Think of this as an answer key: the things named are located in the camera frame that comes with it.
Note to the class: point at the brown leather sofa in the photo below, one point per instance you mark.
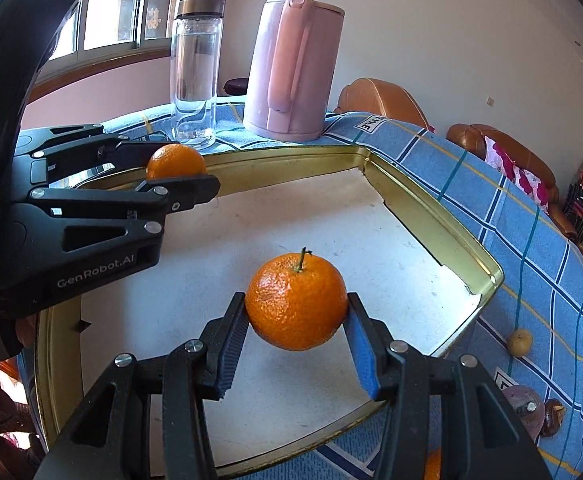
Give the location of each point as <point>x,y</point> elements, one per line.
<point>521,155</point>

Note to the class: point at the pink electric kettle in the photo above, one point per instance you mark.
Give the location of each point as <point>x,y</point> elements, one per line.
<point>291,60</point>

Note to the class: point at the brown leather armchair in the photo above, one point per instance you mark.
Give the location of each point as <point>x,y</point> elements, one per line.
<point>381,97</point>

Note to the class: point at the stacked dark chairs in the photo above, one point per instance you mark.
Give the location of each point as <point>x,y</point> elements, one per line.
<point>581,210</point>

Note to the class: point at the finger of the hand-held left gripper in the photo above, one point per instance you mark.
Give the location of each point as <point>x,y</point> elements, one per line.
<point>121,152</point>
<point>191,190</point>

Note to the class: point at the clear glass bottle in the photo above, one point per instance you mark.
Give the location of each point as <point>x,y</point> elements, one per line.
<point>194,85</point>

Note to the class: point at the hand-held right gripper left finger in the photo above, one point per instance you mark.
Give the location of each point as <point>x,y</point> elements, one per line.
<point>229,355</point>

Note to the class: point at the dark round stool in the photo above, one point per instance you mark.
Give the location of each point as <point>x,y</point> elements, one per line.
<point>236,86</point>

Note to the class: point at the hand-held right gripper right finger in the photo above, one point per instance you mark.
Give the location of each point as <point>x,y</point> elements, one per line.
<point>364,360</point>

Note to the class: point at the small yellow round fruit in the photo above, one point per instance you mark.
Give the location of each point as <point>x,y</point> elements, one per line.
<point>520,343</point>

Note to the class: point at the dark brown mangosteen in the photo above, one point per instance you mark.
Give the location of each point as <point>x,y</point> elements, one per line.
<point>554,417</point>

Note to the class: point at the gold metal tin box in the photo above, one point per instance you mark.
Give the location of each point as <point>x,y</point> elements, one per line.
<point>321,220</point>

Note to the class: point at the window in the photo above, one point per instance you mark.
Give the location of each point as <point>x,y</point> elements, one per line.
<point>121,5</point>

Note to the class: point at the mandarin orange with stem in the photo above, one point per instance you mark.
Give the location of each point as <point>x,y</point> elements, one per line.
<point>296,305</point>

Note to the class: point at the purple round fruit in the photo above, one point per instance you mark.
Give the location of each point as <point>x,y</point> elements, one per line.
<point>529,410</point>

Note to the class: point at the blue plaid tablecloth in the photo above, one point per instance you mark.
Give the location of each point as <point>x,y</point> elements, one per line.
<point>471,185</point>

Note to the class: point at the floral pink pillow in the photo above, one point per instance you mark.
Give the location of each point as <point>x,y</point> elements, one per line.
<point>534,185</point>
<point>499,155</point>

